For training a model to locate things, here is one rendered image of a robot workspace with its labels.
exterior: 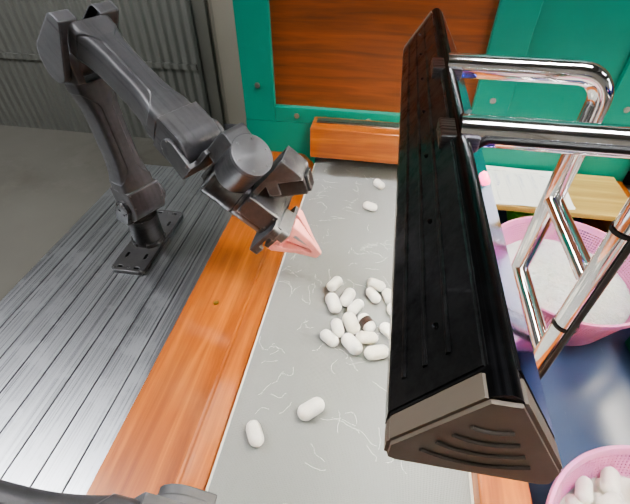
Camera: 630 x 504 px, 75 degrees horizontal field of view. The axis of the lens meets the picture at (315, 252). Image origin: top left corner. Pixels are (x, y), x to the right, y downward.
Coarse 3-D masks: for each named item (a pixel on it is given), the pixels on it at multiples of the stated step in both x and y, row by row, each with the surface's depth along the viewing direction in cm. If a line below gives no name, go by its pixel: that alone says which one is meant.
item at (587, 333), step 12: (528, 216) 80; (504, 228) 78; (516, 228) 80; (552, 228) 80; (588, 228) 77; (516, 240) 81; (588, 240) 78; (600, 240) 76; (624, 264) 73; (624, 276) 73; (588, 324) 61; (624, 324) 61; (576, 336) 65; (588, 336) 65; (600, 336) 65
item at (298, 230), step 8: (296, 224) 60; (296, 232) 61; (304, 232) 62; (304, 240) 62; (312, 240) 64; (272, 248) 63; (280, 248) 64; (288, 248) 64; (296, 248) 65; (304, 248) 65; (312, 248) 64; (312, 256) 66
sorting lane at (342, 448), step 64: (320, 192) 91; (384, 192) 91; (320, 256) 76; (384, 256) 76; (320, 320) 65; (384, 320) 65; (256, 384) 57; (320, 384) 57; (384, 384) 57; (256, 448) 50; (320, 448) 50
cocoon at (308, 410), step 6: (306, 402) 53; (312, 402) 53; (318, 402) 53; (300, 408) 52; (306, 408) 52; (312, 408) 52; (318, 408) 52; (300, 414) 52; (306, 414) 52; (312, 414) 52; (306, 420) 52
